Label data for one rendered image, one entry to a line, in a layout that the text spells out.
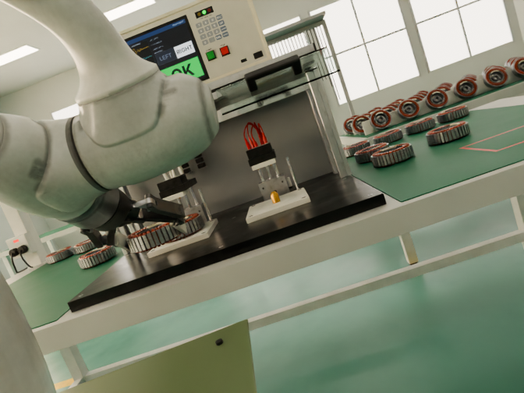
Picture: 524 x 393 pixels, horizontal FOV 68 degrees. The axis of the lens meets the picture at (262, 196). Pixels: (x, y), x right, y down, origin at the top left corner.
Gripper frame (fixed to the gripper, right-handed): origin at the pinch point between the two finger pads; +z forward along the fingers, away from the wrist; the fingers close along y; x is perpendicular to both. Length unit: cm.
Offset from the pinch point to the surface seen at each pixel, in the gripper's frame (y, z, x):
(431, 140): -71, 33, -12
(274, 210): -24.3, 9.4, 0.3
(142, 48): -5, 2, -51
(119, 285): 7.8, -2.5, 8.7
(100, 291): 11.9, -2.5, 8.4
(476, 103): -131, 113, -55
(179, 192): -2.6, 14.4, -14.6
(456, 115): -96, 66, -32
